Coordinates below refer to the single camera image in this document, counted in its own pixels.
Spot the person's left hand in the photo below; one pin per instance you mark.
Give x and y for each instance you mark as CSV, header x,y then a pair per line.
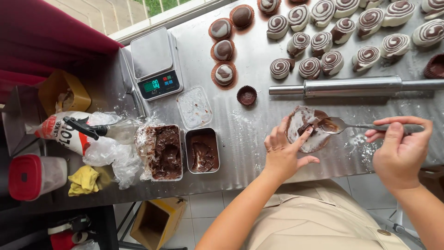
x,y
281,156

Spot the person's right hand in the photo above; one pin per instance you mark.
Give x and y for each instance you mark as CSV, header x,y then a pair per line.
x,y
402,159

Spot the chocolate filling lump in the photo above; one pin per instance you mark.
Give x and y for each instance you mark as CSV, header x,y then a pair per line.
x,y
305,129

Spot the metal spoon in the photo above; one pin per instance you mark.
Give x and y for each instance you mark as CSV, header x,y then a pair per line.
x,y
333,125

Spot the brown wooden stool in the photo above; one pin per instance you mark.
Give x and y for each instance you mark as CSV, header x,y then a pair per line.
x,y
433,182

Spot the flattened marbled dough disc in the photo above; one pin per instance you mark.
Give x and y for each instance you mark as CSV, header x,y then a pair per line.
x,y
301,116

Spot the empty brown paper liner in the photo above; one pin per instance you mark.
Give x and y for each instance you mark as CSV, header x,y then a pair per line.
x,y
247,95

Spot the person's beige shirt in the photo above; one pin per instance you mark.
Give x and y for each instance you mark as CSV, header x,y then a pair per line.
x,y
319,222

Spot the small tin of chocolate filling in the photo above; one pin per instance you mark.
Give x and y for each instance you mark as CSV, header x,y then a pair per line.
x,y
203,151

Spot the steel rolling pin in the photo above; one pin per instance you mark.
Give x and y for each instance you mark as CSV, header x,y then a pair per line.
x,y
350,86

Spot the stack of brown paper liners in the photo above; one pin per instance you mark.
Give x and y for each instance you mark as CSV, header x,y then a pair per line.
x,y
435,67

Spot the marbled bun in brown liner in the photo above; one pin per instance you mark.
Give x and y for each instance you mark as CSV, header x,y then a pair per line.
x,y
222,50
241,16
220,29
223,75
269,5

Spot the clear plastic container lid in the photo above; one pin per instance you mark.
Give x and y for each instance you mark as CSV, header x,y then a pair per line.
x,y
194,107

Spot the large tin of chocolate filling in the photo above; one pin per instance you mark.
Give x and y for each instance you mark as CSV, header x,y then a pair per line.
x,y
168,152

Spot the crumpled plastic wrap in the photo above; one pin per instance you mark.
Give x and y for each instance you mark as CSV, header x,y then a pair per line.
x,y
142,142

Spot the group of swirled dough slices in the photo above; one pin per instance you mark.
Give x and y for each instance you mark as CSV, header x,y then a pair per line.
x,y
367,24

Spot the open cardboard box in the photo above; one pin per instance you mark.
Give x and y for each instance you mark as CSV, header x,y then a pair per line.
x,y
156,222

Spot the digital kitchen scale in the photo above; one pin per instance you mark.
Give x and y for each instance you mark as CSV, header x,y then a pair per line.
x,y
156,62

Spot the clear plastic bag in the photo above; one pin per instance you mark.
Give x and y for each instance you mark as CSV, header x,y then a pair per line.
x,y
118,163

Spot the clear spray bottle black nozzle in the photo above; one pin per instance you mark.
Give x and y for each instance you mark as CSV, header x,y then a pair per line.
x,y
118,130

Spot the yellow cloth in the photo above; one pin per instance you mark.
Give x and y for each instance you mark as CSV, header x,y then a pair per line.
x,y
83,180

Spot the white flour bag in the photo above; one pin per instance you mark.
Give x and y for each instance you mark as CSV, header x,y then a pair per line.
x,y
59,132

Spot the yellow plastic tub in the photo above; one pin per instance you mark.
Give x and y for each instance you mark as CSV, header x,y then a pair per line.
x,y
66,90

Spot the black shelf with tape rolls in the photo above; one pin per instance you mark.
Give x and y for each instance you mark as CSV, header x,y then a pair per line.
x,y
52,229

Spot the plastic container with red lid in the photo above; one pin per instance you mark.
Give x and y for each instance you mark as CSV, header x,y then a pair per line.
x,y
34,177

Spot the dark red curtain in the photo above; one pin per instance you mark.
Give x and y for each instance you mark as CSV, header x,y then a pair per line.
x,y
41,38

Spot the grey metal chair frame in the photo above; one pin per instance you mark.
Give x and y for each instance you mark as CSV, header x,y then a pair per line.
x,y
399,225

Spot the white window frame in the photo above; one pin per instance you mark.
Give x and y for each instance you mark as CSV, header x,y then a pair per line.
x,y
166,17

